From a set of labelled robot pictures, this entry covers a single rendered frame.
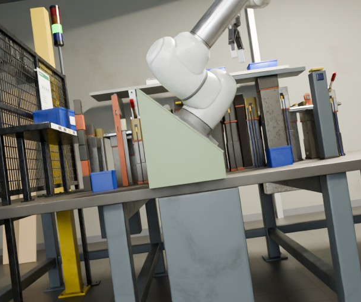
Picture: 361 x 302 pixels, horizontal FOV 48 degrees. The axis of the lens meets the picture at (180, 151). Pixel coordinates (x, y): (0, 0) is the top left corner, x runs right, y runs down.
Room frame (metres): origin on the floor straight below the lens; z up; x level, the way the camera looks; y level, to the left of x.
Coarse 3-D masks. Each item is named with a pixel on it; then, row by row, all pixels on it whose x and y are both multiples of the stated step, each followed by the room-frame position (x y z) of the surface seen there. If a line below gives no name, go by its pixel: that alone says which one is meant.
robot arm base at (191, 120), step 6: (180, 114) 1.59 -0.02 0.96; (186, 114) 1.57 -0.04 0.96; (192, 114) 1.56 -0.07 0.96; (186, 120) 1.55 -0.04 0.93; (192, 120) 1.56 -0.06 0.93; (198, 120) 1.56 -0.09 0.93; (192, 126) 1.55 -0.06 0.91; (198, 126) 1.56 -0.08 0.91; (204, 126) 1.57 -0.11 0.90; (204, 132) 1.58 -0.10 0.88; (210, 132) 1.62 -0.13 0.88; (210, 138) 1.64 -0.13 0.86; (216, 144) 1.65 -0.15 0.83
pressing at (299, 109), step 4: (340, 104) 2.34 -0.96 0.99; (292, 108) 2.29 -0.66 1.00; (296, 108) 2.29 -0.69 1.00; (300, 108) 2.29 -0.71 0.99; (304, 108) 2.29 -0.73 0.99; (312, 108) 2.44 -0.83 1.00; (296, 112) 2.47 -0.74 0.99; (300, 112) 2.47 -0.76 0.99; (112, 132) 2.26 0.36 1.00; (128, 132) 2.26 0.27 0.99; (104, 136) 2.27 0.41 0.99; (108, 136) 2.40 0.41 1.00; (128, 136) 2.48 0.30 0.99
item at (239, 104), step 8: (240, 96) 2.14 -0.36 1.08; (240, 104) 2.13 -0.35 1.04; (240, 112) 2.14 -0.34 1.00; (240, 120) 2.14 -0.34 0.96; (240, 128) 2.14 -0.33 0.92; (240, 136) 2.14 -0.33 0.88; (240, 144) 2.17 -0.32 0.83; (248, 144) 2.14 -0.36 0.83; (248, 152) 2.14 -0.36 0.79; (248, 160) 2.14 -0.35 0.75; (248, 168) 2.13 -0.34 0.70
